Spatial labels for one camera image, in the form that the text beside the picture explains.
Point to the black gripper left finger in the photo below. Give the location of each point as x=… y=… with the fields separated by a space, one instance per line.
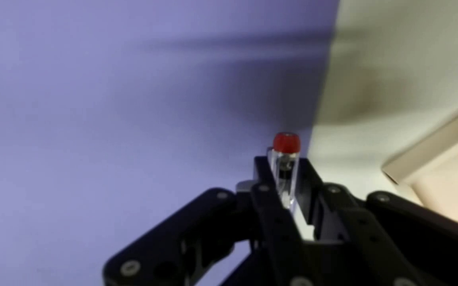
x=186 y=232

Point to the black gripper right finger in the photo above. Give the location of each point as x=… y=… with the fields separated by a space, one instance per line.
x=398 y=238

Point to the clear pen with red cap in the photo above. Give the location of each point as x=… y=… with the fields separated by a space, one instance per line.
x=286 y=141

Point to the light wooden compartment box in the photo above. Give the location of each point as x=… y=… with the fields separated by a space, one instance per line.
x=452 y=174

